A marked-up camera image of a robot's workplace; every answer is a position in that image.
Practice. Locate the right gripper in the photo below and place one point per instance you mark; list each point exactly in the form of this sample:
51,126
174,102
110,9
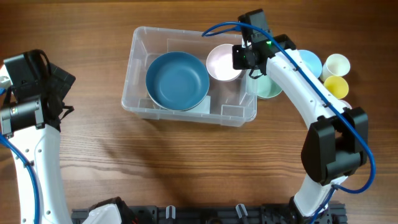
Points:
240,54

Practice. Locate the pink small bowl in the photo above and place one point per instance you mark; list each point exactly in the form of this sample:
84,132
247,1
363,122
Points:
219,63

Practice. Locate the mint green small bowl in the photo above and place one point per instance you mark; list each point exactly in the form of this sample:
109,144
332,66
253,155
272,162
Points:
264,87

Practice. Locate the yellow cup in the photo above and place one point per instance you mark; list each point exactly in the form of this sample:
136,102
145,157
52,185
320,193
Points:
337,86

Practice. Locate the white label sticker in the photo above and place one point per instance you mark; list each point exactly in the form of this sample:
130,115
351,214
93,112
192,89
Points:
203,107

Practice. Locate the pink cup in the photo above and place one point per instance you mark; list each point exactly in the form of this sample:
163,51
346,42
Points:
346,104

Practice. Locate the cream white cup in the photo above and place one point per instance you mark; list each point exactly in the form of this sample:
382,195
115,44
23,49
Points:
335,65

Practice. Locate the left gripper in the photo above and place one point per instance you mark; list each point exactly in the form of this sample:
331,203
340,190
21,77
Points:
62,79

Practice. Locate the dark blue bowl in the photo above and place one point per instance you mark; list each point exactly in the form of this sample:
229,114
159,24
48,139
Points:
177,74

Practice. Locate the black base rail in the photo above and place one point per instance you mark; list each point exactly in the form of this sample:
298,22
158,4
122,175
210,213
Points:
264,214

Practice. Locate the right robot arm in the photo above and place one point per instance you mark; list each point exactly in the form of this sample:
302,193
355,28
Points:
336,142

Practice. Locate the clear plastic storage container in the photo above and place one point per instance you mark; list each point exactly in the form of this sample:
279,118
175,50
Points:
230,105

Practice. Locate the light blue small bowl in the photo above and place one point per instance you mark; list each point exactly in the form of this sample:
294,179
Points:
312,62

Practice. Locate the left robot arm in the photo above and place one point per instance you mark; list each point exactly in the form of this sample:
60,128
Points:
30,127

